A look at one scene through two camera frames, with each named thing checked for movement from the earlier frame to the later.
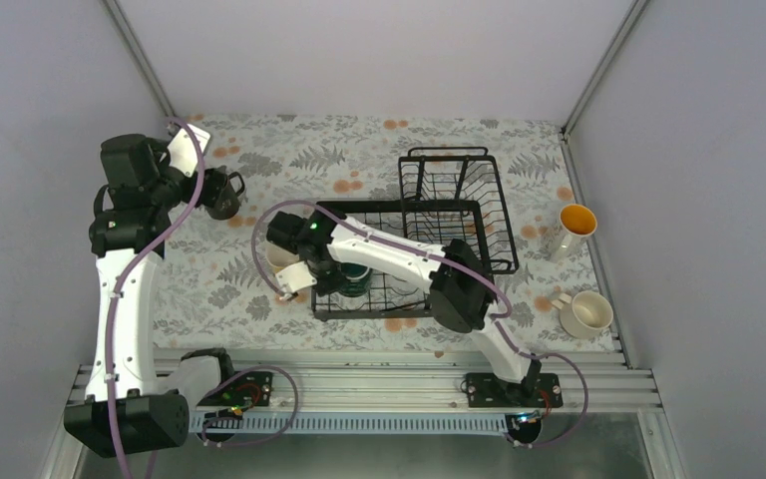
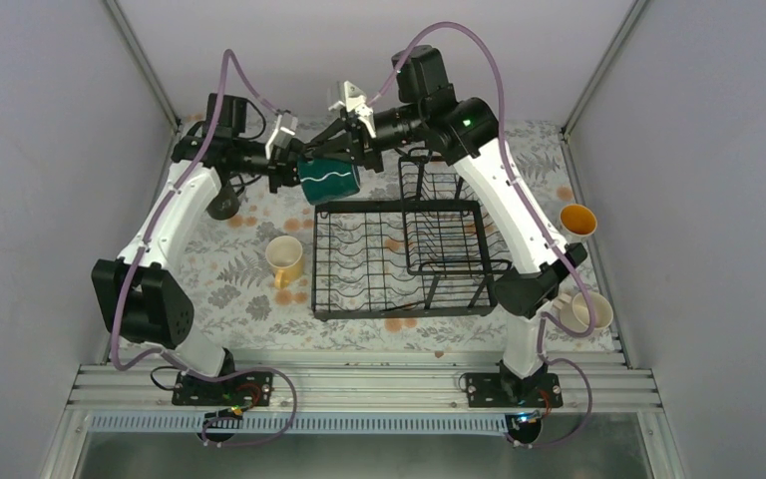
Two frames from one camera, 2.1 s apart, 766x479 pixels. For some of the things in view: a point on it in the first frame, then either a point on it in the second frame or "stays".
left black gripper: [214, 188] → [284, 164]
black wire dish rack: [445, 195] stays
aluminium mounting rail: [415, 388] stays
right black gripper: [334, 282] → [361, 149]
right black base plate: [536, 390] stays
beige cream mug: [584, 313] stays
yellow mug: [278, 257] stays
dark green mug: [357, 278] → [324, 181]
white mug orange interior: [575, 222] stays
